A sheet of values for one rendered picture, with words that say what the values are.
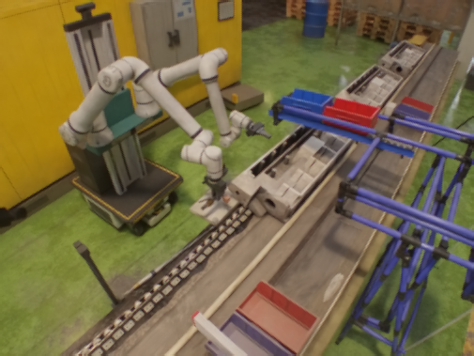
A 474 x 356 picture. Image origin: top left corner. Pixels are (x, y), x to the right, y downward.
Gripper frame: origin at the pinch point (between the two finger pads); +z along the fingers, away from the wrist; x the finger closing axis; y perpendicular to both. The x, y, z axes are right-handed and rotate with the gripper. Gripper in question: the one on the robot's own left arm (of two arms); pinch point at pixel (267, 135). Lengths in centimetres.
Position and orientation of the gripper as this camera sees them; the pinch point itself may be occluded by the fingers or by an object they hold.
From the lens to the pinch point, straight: 218.2
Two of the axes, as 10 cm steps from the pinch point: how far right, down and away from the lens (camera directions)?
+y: 1.3, -6.7, -7.3
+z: 7.7, 5.4, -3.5
